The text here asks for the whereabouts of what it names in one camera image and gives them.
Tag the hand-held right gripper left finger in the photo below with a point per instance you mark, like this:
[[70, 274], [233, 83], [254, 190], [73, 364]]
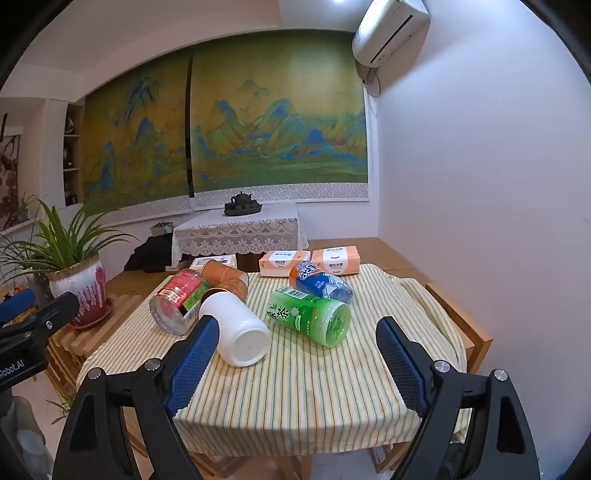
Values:
[[194, 364]]

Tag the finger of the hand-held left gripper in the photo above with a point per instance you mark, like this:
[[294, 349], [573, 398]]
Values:
[[57, 309], [16, 304]]

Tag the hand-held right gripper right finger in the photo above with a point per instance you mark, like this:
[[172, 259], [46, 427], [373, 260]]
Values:
[[401, 364]]

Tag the white plastic bottle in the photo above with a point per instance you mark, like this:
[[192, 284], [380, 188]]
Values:
[[240, 332]]

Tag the clear cup with red label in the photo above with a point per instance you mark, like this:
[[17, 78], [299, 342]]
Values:
[[178, 290]]

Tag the orange cup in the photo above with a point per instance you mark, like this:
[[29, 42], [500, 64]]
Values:
[[226, 277]]

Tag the potted plant in white pot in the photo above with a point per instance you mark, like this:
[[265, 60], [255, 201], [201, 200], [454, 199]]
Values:
[[76, 281]]

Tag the red plant saucer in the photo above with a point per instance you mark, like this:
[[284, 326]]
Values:
[[99, 318]]

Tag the slatted wooden bench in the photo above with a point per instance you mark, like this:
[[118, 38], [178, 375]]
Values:
[[117, 316]]

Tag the striped cloth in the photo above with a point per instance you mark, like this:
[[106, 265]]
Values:
[[300, 387]]

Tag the wooden table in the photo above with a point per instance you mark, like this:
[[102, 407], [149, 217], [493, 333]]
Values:
[[401, 258]]

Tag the black cloth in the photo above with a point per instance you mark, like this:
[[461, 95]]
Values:
[[150, 256]]

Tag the green tea bottle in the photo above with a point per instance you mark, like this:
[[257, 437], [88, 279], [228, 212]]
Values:
[[304, 314]]

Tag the blue drink bottle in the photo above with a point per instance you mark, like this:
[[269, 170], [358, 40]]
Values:
[[314, 279]]

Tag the paper bag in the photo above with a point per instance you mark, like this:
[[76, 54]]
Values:
[[161, 229]]

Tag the lace covered side table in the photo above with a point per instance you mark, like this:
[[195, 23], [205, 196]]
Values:
[[235, 230]]

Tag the dark teapot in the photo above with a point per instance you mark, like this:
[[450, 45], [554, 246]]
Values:
[[241, 200]]

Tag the white air conditioner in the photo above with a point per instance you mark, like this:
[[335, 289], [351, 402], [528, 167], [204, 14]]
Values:
[[390, 32]]

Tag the brown framed wall picture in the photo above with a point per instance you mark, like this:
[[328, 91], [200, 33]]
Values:
[[8, 184]]

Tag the white wall shelf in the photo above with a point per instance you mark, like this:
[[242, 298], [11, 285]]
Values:
[[71, 157]]

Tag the narrow landscape wall painting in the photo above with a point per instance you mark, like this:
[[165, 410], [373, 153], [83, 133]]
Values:
[[134, 138]]

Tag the wide landscape wall painting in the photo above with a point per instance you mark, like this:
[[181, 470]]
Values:
[[277, 120]]

